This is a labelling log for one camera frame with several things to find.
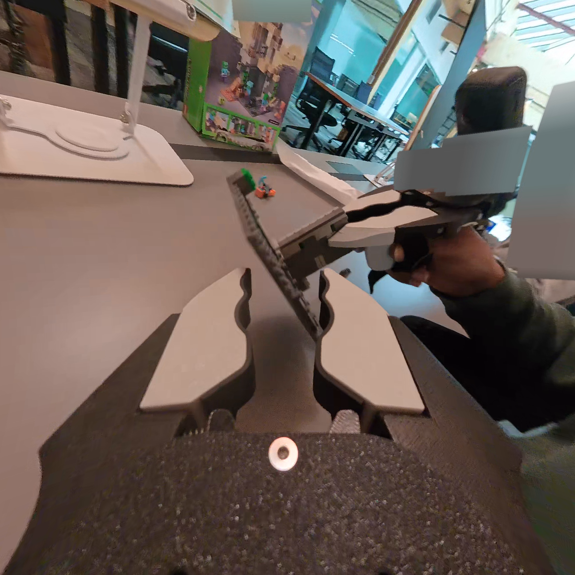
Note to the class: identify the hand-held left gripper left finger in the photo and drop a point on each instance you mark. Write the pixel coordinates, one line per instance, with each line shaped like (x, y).
(202, 350)

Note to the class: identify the green toy set box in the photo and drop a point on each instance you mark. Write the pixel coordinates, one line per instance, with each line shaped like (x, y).
(251, 90)

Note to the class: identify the black office chair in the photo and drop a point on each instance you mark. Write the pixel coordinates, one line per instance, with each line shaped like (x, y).
(321, 67)

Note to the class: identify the dark slanted panel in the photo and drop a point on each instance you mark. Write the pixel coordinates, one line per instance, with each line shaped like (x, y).
(467, 54)

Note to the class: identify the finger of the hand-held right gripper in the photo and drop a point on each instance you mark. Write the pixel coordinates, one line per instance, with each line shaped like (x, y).
(368, 236)
(373, 202)

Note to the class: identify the white paper bag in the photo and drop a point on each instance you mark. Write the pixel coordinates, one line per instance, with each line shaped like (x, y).
(314, 173)

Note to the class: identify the person's torso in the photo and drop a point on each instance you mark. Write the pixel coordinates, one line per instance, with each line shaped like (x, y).
(552, 494)

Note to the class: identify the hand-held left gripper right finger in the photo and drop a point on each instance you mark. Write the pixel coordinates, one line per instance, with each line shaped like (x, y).
(373, 359)

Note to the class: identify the white book stand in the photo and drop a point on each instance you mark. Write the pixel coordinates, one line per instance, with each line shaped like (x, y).
(90, 152)

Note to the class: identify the grey brick baseplate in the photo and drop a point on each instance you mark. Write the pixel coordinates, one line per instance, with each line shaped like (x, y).
(274, 265)

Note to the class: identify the small toy minifigure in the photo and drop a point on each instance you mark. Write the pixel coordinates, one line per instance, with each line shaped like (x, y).
(265, 191)

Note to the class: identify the person's right forearm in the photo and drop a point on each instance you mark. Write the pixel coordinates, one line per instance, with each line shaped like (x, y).
(516, 314)

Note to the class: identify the wood-edged office table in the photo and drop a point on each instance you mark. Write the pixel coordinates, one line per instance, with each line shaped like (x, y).
(355, 104)

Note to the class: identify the grey desk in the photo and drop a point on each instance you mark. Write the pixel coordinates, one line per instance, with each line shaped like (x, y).
(90, 247)

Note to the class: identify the person's right hand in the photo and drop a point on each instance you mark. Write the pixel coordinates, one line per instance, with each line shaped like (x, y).
(467, 265)

